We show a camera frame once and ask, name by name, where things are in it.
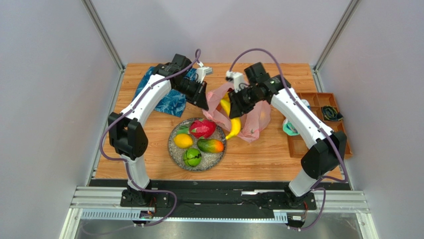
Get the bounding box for blue patterned cloth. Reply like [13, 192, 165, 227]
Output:
[132, 66, 187, 118]

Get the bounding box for green white sock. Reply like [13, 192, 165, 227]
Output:
[282, 99, 311, 136]

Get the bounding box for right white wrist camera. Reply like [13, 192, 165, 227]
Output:
[225, 71, 246, 93]

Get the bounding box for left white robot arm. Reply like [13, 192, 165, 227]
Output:
[103, 49, 213, 206]

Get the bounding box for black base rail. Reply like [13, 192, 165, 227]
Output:
[119, 180, 352, 220]

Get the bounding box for yellow fake lemon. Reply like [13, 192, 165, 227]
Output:
[173, 133, 194, 149]

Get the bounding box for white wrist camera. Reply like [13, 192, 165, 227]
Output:
[225, 71, 246, 93]
[195, 66, 213, 83]

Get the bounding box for fake mango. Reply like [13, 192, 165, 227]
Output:
[197, 139, 224, 153]

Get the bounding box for red fake dragon fruit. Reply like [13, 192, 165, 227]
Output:
[177, 119, 216, 139]

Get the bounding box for yellow fake banana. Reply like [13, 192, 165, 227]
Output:
[220, 93, 241, 140]

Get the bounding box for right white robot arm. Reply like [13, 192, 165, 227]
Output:
[225, 62, 347, 207]

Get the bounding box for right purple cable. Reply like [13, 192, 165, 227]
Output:
[228, 48, 348, 232]

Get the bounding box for brown compartment tray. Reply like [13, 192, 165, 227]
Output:
[287, 92, 347, 158]

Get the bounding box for dark striped sock roll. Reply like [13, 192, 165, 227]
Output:
[321, 106, 343, 121]

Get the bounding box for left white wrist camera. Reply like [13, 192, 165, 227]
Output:
[195, 66, 213, 83]

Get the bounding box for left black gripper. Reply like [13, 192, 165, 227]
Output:
[174, 79, 210, 112]

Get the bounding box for pink plastic bag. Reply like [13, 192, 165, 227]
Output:
[203, 83, 271, 143]

